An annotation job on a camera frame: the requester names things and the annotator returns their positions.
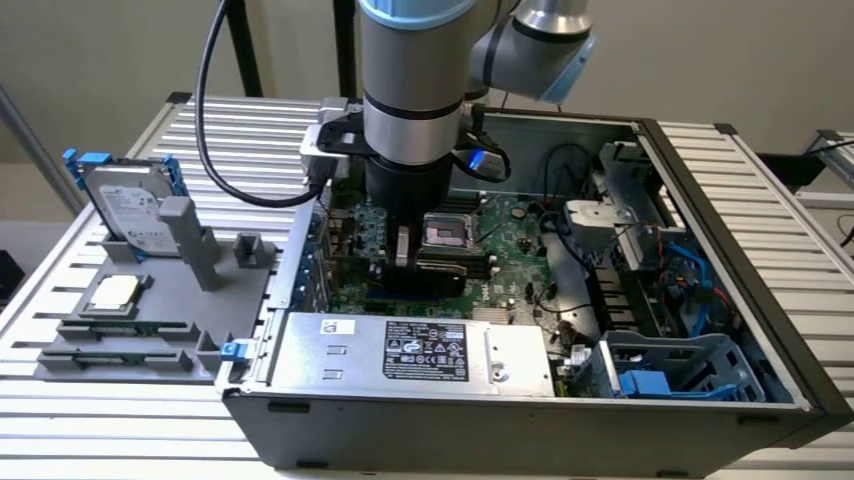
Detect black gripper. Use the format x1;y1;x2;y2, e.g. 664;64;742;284
363;153;457;267

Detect black graphics card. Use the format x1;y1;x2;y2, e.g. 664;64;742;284
370;225;470;299

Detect blue-lit plug on wrist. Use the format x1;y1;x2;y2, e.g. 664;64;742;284
465;146;512;178

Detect black RAM slots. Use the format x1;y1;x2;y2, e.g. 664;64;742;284
417;252;501;282

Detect green motherboard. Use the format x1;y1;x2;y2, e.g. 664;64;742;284
318;187;593;351

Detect silver chipset heat sink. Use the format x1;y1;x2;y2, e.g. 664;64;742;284
474;306;517;327

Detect silver power supply box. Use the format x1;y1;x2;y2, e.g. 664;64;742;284
265;311;560;399

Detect metal drive cage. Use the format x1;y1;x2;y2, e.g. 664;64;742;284
592;141;690;272

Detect grey parts rack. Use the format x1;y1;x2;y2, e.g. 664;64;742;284
37;195;290;386

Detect hard disk in blue carrier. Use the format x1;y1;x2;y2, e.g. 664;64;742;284
62;149;186;263

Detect silver CPU chip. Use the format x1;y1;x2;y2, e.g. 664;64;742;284
89;274;147;309

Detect black open PC case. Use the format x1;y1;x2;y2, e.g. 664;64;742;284
213;105;854;472

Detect blue plastic disk bay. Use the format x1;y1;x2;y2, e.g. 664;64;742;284
574;330;765;402

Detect black box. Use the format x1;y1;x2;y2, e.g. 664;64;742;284
0;249;27;302

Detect CPU socket with metal frame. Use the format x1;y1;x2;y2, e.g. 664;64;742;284
422;209;484;250

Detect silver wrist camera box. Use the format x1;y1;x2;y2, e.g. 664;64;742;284
298;96;366;177

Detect black looped wire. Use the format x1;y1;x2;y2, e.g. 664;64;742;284
541;143;594;214

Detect black frame post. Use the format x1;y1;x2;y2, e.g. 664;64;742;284
331;0;366;100
225;0;265;99

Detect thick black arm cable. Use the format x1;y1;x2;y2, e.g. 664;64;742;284
195;0;330;209

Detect blue data wire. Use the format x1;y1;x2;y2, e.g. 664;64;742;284
665;238;730;314

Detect red wire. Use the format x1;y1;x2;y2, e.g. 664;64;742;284
657;234;736;321

